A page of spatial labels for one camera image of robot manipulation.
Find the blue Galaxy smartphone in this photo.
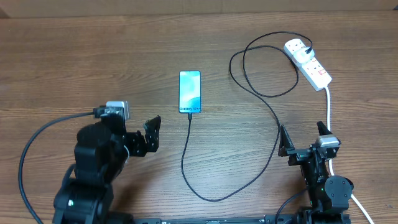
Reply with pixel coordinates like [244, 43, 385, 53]
[178, 70, 201, 113]

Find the white power strip cord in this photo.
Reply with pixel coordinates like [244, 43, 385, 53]
[324, 86, 375, 224]

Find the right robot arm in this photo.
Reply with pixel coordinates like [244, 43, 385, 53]
[274, 121, 354, 224]

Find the white charger adapter plug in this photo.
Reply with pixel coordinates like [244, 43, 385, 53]
[293, 47, 315, 63]

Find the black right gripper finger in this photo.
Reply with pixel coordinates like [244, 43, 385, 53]
[317, 121, 332, 136]
[278, 125, 295, 157]

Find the black USB charging cable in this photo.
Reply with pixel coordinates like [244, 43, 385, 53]
[180, 31, 313, 203]

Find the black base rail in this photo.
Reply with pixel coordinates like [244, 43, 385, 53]
[134, 214, 351, 224]

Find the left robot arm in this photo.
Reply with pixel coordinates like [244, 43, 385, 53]
[52, 115, 161, 224]

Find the white power strip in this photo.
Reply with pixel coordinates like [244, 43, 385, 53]
[284, 39, 332, 91]

